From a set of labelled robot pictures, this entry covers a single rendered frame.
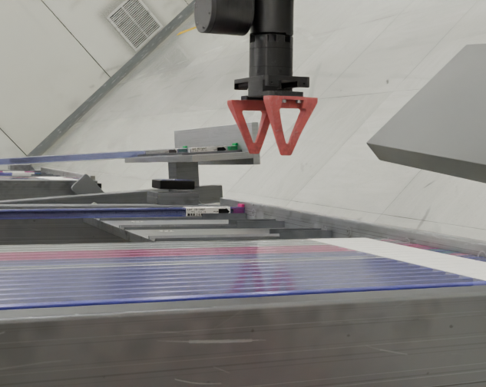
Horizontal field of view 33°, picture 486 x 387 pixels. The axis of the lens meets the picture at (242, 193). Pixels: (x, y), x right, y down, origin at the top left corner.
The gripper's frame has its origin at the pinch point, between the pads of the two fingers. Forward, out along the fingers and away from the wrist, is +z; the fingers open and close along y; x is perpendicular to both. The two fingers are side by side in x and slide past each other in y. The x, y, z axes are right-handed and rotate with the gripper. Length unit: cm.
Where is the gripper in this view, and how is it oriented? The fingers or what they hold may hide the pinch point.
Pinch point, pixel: (269, 148)
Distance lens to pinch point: 106.8
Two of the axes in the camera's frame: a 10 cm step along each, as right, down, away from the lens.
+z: -0.1, 10.0, 0.7
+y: 4.0, 0.7, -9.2
